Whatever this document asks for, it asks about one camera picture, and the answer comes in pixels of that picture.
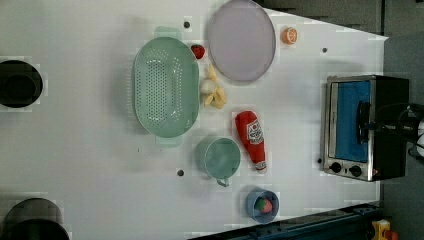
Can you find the green mug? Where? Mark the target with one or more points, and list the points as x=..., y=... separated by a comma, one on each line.
x=218, y=157

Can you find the peeled banana toy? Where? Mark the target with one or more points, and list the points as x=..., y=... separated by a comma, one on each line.
x=213, y=94

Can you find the black robot base lower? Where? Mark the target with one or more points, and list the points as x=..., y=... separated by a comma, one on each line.
x=34, y=219

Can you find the strawberry in blue cup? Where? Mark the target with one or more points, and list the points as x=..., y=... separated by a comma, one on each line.
x=263, y=205

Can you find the red strawberry toy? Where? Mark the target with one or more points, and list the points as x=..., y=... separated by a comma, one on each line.
x=198, y=51

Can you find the orange slice toy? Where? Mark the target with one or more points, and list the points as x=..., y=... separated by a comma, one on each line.
x=289, y=36

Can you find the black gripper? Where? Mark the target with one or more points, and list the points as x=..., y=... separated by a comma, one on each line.
x=397, y=127

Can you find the silver toaster oven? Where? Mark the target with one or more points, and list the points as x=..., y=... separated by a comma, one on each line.
x=361, y=127

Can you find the green colander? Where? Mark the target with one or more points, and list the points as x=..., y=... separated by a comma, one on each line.
x=166, y=87

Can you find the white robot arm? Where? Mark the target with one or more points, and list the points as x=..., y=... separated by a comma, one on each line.
x=411, y=137

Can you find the lavender round plate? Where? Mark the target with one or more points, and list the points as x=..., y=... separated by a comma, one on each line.
x=241, y=40

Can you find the red ketchup bottle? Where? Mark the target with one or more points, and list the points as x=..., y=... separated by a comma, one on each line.
x=252, y=138

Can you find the black robot base upper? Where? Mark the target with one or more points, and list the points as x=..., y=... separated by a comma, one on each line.
x=20, y=84

